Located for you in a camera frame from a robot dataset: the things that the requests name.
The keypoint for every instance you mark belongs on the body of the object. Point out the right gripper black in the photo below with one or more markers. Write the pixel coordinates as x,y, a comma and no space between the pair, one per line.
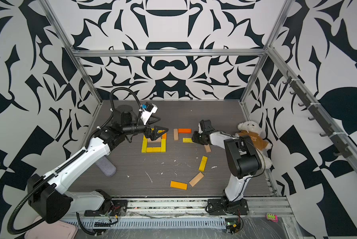
194,136

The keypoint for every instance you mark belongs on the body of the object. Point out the orange-yellow block bottom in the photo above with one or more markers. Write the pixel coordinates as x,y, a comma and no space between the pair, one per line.
178,185

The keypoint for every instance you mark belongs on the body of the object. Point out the yellow block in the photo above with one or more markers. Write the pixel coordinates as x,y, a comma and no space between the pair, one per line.
203,164
163,145
145,142
144,149
153,149
187,140

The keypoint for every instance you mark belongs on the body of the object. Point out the pink tray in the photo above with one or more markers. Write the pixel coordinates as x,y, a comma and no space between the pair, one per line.
57,230

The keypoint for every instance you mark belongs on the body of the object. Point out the green circuit board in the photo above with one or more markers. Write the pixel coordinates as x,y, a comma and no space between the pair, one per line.
233,227

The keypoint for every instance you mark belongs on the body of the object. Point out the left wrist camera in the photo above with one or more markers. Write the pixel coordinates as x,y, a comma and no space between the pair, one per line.
147,110

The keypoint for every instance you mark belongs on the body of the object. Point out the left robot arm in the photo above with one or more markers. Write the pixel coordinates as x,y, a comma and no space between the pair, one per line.
48,195

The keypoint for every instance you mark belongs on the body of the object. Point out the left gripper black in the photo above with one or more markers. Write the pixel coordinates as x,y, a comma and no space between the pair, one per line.
153,136

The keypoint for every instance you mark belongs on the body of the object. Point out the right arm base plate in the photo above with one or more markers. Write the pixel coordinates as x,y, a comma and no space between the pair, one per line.
218,207

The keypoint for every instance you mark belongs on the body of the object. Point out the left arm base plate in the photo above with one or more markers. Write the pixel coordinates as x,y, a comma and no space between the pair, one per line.
116,207

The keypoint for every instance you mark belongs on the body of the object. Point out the natural wood block bottom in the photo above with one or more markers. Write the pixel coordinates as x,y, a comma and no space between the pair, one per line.
196,179

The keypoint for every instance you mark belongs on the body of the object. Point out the wall hook rail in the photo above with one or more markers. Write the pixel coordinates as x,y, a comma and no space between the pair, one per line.
321,116

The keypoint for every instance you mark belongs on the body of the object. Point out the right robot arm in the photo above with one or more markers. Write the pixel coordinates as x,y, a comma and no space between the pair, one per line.
243,158

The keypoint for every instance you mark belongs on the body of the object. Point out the natural wood block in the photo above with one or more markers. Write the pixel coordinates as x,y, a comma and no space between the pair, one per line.
196,179
207,148
154,141
175,134

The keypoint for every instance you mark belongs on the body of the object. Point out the white cable duct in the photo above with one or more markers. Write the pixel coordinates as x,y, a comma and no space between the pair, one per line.
161,223

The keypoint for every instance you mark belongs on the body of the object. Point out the white teddy bear brown shirt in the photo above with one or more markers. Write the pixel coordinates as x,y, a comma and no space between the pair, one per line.
253,130

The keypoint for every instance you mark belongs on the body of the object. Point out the pink small device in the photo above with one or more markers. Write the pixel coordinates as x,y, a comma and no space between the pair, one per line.
272,217

